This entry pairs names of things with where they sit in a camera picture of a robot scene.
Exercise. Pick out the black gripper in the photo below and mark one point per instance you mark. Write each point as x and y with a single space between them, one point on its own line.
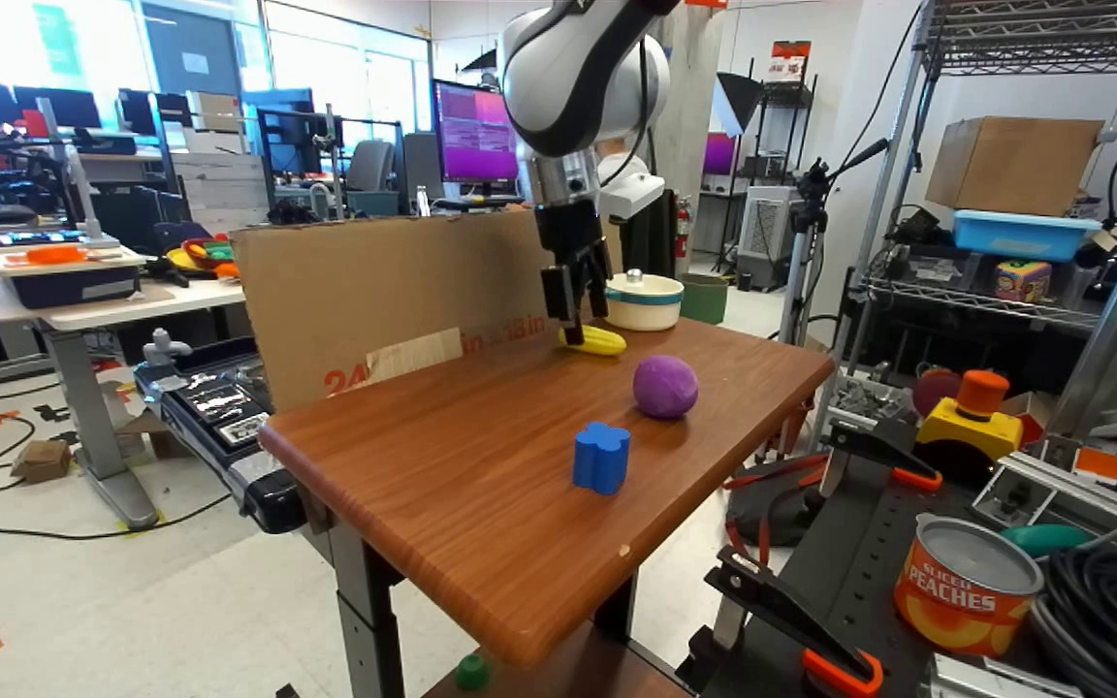
571 235

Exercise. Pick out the yellow banana-shaped toy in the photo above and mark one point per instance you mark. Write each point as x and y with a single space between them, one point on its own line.
601 342

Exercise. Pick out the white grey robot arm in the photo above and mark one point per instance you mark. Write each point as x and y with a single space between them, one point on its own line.
580 69

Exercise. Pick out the cream pot with lid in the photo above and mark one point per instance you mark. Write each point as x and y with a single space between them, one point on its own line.
645 301

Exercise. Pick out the black office chair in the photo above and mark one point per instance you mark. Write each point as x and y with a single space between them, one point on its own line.
654 239

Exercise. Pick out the purple ball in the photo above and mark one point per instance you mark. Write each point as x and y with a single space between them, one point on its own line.
666 390

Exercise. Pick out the green box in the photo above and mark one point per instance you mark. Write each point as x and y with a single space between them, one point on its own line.
703 297

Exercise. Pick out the blue block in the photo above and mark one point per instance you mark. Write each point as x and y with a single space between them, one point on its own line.
601 460

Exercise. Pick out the brown cardboard panel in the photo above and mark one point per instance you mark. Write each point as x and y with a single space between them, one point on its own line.
404 305

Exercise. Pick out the monitor with purple screen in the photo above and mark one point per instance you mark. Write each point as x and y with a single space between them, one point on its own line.
477 137

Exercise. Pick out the wooden table with metal leg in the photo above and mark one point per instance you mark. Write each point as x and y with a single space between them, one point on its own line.
505 479

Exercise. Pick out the pile of colourful toys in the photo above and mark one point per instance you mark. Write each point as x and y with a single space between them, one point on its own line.
201 255

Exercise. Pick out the small green ball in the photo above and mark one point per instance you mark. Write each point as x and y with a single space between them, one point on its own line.
469 669

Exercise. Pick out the yellow box with orange button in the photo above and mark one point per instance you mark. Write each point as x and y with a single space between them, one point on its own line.
972 411

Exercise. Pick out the small colourful cube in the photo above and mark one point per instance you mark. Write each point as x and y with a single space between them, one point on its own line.
1020 280

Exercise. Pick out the blue plastic bin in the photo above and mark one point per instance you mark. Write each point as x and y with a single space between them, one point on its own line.
1025 235

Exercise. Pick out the cardboard box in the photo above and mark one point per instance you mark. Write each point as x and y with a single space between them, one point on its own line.
1009 162

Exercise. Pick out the white side table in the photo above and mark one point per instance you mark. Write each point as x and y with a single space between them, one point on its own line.
97 372

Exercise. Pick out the orange peaches can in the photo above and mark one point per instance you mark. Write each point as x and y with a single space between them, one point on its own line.
968 583

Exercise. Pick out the black tray with orange disc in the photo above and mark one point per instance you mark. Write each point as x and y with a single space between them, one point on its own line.
59 268

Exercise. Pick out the brown power brick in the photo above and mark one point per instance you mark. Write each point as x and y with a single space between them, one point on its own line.
40 460

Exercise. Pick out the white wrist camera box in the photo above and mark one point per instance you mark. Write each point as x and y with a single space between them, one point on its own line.
635 187

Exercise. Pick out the camera on tripod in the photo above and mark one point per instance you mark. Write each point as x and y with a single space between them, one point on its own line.
816 218

